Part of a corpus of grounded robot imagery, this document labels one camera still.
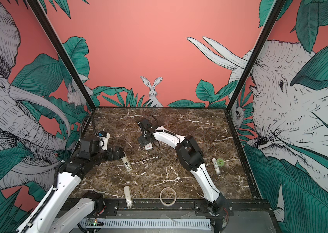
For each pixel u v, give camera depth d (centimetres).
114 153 68
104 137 68
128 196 75
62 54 86
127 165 86
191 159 57
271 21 73
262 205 76
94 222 70
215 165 88
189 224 70
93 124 65
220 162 90
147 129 74
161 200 75
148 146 95
